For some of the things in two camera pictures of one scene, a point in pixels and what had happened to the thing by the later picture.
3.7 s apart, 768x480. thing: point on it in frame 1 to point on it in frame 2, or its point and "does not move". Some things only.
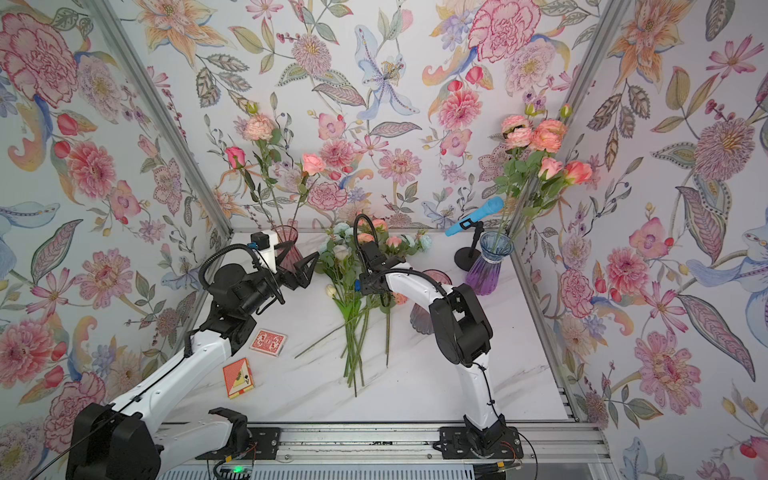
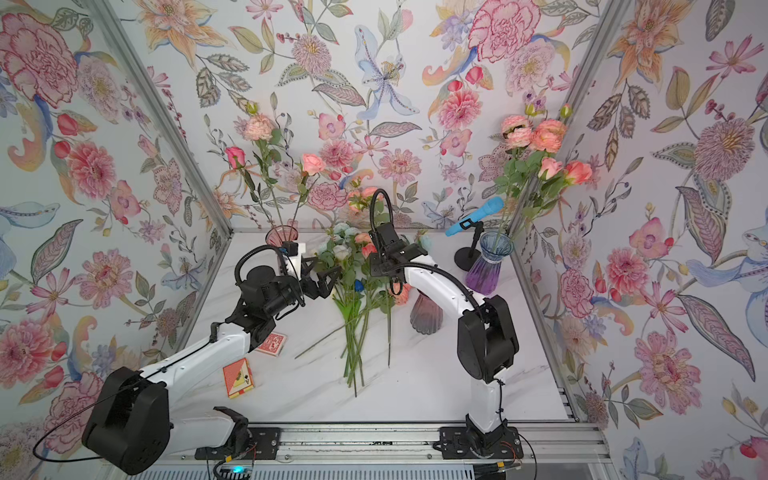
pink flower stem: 548,135 does not move
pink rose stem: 314,164 does not move
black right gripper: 365,283 to 375,266
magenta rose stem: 236,159 does not move
